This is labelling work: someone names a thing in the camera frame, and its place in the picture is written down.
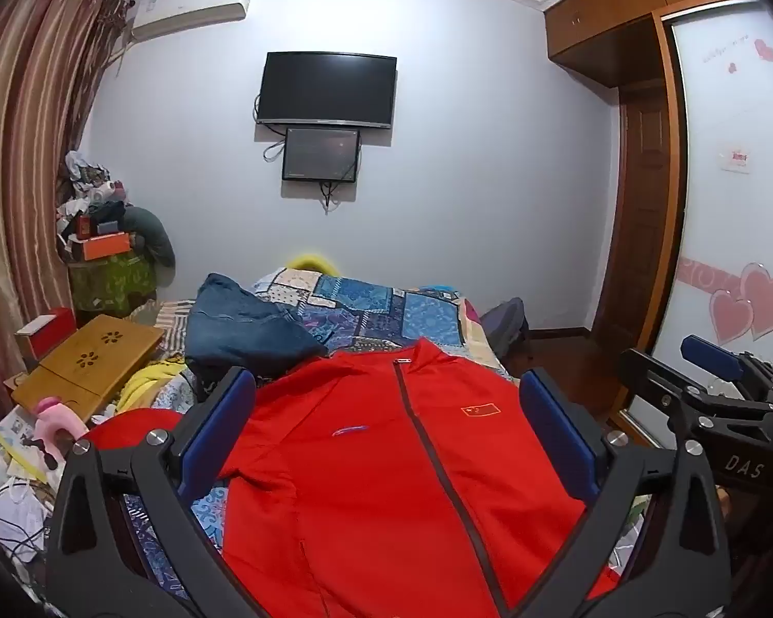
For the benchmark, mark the brown wooden door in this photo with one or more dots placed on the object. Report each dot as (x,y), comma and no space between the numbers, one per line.
(638,219)

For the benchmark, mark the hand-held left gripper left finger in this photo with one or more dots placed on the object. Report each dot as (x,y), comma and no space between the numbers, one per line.
(219,428)

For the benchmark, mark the red zip jacket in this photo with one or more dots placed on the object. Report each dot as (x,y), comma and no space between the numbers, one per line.
(361,495)

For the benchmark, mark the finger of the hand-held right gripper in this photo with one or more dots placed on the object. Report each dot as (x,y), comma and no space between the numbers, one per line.
(650,370)
(708,354)

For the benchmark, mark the wooden overhead cabinet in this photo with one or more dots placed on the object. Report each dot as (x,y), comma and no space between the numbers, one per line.
(612,19)

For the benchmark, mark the red box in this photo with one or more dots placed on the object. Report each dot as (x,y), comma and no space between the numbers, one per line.
(45,335)

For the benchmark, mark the orange box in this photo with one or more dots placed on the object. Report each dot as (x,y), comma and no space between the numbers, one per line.
(100,248)

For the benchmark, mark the bamboo lap desk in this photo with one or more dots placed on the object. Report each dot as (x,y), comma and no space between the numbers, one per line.
(84,367)

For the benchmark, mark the patchwork printed blanket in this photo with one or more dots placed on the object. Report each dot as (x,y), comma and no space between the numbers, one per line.
(386,309)

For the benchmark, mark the blue jeans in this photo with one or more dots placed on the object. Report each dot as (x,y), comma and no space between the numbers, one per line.
(245,328)

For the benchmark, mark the white wall sticker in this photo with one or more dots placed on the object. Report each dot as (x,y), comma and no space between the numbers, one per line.
(737,161)

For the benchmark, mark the yellow cloth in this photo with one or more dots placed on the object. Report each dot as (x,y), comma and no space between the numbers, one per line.
(145,389)

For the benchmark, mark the yellow plush object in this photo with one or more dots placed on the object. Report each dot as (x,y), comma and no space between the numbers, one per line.
(312,264)

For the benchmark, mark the pile of clutter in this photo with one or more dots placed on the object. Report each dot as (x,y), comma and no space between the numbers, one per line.
(87,199)

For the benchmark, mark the black wall television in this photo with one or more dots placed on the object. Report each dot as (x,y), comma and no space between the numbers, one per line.
(327,90)

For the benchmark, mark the pink toy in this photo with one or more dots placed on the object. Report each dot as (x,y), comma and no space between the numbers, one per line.
(55,428)

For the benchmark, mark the white plastic bag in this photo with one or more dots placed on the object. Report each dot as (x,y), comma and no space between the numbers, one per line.
(6,515)

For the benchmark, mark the small black wall monitor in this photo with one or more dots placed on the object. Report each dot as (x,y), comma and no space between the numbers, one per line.
(321,154)

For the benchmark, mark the striped cloth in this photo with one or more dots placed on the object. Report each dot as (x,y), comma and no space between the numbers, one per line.
(174,322)

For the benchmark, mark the green patterned cloth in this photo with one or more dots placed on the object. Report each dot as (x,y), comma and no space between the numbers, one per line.
(113,283)

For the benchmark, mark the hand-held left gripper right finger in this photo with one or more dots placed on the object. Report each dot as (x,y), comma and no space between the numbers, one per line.
(557,441)

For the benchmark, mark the white air conditioner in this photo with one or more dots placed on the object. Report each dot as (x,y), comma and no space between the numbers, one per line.
(187,9)

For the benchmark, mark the printed booklet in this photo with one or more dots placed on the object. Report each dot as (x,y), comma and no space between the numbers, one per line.
(19,438)

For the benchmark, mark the striped brown curtain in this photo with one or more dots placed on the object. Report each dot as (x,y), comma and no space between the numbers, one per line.
(19,141)

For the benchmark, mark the white heart-print wardrobe door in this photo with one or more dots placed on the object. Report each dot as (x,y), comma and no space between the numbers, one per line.
(728,238)

